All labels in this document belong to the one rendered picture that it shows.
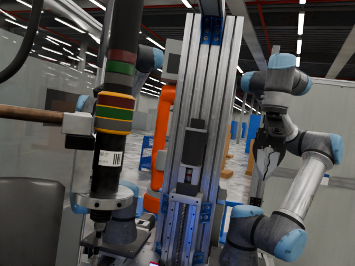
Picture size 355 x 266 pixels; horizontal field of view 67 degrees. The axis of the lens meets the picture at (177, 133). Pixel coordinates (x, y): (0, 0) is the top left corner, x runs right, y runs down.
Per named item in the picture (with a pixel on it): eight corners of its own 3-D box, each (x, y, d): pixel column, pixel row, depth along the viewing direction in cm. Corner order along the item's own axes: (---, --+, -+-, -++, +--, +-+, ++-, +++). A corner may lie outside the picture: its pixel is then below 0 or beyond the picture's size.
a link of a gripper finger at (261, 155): (261, 177, 82) (266, 148, 82) (263, 181, 76) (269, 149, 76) (251, 176, 83) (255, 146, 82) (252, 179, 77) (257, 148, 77)
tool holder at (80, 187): (51, 211, 27) (63, 113, 26) (53, 189, 33) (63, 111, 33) (139, 210, 30) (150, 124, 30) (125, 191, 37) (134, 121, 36)
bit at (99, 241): (89, 270, 32) (95, 228, 32) (89, 265, 33) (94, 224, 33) (98, 269, 32) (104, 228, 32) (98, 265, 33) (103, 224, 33)
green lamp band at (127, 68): (107, 69, 29) (109, 58, 29) (103, 73, 32) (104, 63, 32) (137, 76, 30) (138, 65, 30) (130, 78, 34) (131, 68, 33)
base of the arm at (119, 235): (110, 225, 121) (112, 203, 120) (141, 233, 118) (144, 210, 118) (93, 239, 106) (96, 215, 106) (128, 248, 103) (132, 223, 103)
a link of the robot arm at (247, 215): (237, 230, 111) (243, 199, 110) (268, 245, 101) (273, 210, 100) (220, 236, 102) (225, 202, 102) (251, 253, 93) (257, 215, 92)
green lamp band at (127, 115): (96, 116, 29) (98, 105, 29) (92, 114, 33) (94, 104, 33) (136, 121, 30) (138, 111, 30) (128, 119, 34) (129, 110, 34)
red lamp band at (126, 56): (109, 58, 29) (110, 46, 29) (104, 62, 32) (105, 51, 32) (138, 64, 30) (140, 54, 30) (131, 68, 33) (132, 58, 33)
